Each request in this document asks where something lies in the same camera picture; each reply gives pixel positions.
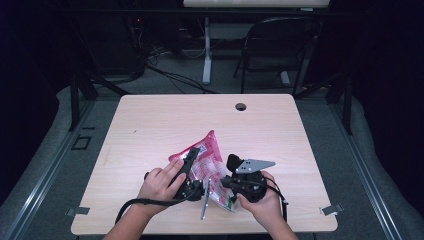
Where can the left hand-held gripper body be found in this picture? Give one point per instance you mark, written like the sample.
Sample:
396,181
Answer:
193,191

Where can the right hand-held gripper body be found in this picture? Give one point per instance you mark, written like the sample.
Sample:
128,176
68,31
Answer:
248,185

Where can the red and white plastic bag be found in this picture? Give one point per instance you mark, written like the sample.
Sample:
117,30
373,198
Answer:
208,156

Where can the person's right hand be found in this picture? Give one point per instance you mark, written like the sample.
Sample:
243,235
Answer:
270,210

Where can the person's left hand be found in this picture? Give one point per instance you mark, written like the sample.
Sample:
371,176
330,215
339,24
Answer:
156,190

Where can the white desk leg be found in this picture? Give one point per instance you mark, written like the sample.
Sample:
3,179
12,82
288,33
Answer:
207,66
285,79

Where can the black metal stand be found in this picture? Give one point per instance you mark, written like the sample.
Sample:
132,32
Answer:
347,110
74,106

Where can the dark computer tower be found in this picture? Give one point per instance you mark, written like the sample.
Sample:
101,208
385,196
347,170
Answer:
116,46

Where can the black folding chair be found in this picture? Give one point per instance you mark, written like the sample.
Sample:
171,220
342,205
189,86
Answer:
280,36

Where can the grey metal table bracket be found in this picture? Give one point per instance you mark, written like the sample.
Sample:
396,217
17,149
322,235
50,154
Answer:
331,209
78,211

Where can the aluminium floor rail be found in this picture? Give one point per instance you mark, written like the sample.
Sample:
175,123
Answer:
378,196
36,196

